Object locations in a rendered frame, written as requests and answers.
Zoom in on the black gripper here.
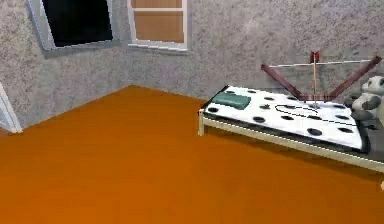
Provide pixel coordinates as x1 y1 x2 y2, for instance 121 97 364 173
275 104 380 131

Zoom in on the white blanket with black spots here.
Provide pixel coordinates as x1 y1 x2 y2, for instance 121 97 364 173
202 85 365 151

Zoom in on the dark red crossbow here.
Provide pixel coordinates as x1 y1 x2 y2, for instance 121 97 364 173
260 50 384 103

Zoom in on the white framed bed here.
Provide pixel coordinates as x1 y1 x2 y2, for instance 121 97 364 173
197 84 384 193

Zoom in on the black and white panda plush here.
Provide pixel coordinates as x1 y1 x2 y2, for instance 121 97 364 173
344 75 384 122

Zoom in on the green pillow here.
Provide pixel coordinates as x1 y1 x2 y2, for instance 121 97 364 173
212 91 252 111

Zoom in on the white framed window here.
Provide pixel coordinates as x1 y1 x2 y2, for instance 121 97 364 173
126 0 190 53

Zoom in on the white room door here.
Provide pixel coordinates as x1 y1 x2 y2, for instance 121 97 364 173
0 81 24 134

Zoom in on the dark window with grey frame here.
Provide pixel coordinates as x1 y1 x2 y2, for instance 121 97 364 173
26 0 121 52

